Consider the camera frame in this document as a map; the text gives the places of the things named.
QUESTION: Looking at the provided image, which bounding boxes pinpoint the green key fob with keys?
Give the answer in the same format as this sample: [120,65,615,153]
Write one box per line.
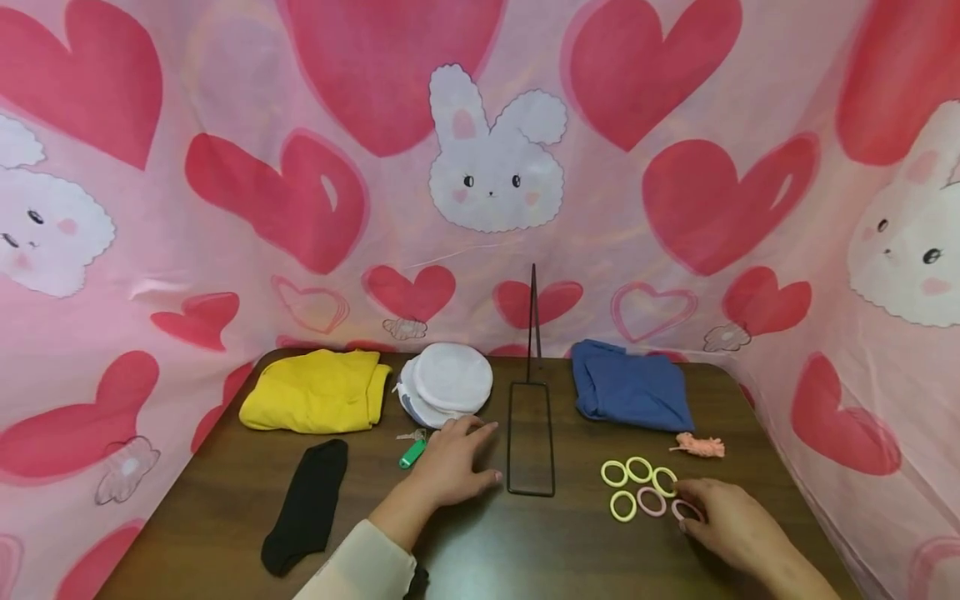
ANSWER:
[396,428,428,470]

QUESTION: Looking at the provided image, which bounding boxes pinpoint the person's left forearm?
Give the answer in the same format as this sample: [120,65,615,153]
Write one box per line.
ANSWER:
[292,487,436,600]

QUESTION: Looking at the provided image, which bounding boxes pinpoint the person's right hand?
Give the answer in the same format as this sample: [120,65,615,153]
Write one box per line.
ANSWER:
[674,478,790,578]

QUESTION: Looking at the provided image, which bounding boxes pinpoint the person's right forearm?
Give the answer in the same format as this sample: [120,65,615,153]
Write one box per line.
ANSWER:
[753,542,843,600]

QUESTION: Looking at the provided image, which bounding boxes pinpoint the yellow folded cloth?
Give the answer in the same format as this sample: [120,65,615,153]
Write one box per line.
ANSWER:
[238,348,393,434]

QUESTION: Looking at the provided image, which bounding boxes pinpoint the blue folded cloth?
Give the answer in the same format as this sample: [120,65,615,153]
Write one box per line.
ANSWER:
[570,339,696,433]

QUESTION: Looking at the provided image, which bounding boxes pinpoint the black wire stand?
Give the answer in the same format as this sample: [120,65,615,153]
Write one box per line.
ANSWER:
[506,263,557,498]

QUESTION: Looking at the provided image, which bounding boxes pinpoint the white round mesh laundry bag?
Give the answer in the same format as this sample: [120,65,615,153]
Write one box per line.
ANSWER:
[394,342,495,430]

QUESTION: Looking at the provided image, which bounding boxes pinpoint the black sock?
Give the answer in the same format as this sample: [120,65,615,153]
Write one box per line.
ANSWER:
[260,439,350,578]

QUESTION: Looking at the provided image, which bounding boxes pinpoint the person's left hand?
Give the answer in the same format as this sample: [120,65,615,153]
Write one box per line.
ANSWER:
[408,414,503,523]

